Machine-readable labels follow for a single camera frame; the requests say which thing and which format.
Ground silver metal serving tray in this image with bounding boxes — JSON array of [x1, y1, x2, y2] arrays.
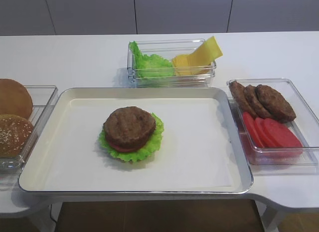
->
[[18, 88, 253, 194]]

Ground red tomato slice right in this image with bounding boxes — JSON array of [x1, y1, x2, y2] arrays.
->
[[262, 118, 303, 148]]

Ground yellow cheese slice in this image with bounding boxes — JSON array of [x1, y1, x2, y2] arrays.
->
[[187, 36, 223, 67]]

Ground sesame bun front right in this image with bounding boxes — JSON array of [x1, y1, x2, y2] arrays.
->
[[0, 114, 33, 158]]

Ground brown patty left in container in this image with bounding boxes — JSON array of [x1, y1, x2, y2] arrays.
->
[[229, 81, 258, 119]]

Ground green lettuce leaf on burger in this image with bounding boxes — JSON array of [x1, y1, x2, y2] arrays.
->
[[98, 113, 164, 163]]

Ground clear plastic bun container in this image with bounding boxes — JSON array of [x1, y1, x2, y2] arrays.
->
[[0, 85, 58, 173]]

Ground brown patty in container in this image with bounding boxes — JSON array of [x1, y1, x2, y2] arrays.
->
[[229, 81, 258, 119], [255, 84, 297, 123], [244, 85, 274, 119]]

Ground white table leg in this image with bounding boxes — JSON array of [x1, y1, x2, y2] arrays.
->
[[260, 207, 287, 232]]

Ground brown patty right in container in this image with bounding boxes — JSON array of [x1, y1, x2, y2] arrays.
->
[[255, 84, 297, 123]]

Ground red tomato slice middle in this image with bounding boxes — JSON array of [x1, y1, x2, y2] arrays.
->
[[254, 117, 276, 148]]

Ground green lettuce leaves in container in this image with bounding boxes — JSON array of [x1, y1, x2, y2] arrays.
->
[[129, 41, 175, 78]]

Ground brown cooked burger patty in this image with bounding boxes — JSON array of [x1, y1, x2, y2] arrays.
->
[[103, 106, 156, 149]]

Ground red tomato slice on burger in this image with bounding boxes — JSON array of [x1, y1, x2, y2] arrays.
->
[[107, 141, 146, 153]]

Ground plain brown bun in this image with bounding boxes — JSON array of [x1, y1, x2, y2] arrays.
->
[[0, 79, 33, 119]]

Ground clear plastic lettuce cheese container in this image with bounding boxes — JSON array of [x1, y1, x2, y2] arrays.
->
[[127, 38, 216, 88]]

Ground yellow cheese slices stack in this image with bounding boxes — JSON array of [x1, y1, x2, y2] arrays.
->
[[172, 54, 210, 76]]

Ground brown patty middle in container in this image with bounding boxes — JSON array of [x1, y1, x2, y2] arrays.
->
[[244, 85, 274, 119]]

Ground clear plastic patty tomato container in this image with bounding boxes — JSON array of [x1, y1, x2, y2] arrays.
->
[[227, 78, 319, 167]]

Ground red tomato slice left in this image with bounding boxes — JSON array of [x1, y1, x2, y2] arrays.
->
[[242, 112, 264, 148]]

